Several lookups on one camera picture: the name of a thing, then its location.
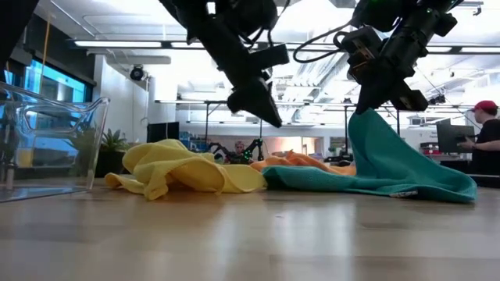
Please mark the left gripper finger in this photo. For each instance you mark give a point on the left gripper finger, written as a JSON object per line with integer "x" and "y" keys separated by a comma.
{"x": 269, "y": 56}
{"x": 242, "y": 99}

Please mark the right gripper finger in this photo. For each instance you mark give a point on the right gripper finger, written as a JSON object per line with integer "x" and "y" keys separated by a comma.
{"x": 361, "y": 50}
{"x": 410, "y": 100}

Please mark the teal microfiber towel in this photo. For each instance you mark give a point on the teal microfiber towel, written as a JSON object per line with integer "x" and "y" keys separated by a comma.
{"x": 390, "y": 164}

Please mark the orange microfiber towel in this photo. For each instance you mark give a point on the orange microfiber towel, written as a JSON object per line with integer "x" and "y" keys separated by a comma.
{"x": 301, "y": 160}

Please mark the yellow microfiber towel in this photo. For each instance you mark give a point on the yellow microfiber towel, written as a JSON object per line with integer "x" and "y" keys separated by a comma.
{"x": 176, "y": 168}

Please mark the background black robot arm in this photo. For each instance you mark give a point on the background black robot arm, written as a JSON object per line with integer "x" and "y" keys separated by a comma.
{"x": 256, "y": 148}
{"x": 218, "y": 150}

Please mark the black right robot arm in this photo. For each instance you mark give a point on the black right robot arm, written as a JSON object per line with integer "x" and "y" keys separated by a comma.
{"x": 426, "y": 11}

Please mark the person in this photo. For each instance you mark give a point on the person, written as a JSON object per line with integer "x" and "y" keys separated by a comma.
{"x": 239, "y": 150}
{"x": 488, "y": 136}

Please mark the black computer monitor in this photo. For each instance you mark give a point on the black computer monitor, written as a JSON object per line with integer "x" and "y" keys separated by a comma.
{"x": 455, "y": 138}
{"x": 163, "y": 132}

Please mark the long ceiling light strip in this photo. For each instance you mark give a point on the long ceiling light strip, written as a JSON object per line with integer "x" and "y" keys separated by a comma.
{"x": 117, "y": 44}

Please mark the small potted succulent plant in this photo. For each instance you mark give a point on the small potted succulent plant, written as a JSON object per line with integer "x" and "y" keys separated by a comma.
{"x": 113, "y": 141}

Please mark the clear plastic bin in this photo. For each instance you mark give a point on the clear plastic bin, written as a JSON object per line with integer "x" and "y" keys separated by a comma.
{"x": 93, "y": 117}

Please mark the large glass window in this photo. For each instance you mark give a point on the large glass window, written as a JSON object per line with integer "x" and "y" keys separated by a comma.
{"x": 58, "y": 86}

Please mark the background black rig frame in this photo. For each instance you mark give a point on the background black rig frame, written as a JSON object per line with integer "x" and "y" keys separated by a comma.
{"x": 207, "y": 117}

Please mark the black round ceiling camera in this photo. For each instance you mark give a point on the black round ceiling camera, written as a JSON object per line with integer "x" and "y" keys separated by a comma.
{"x": 136, "y": 73}

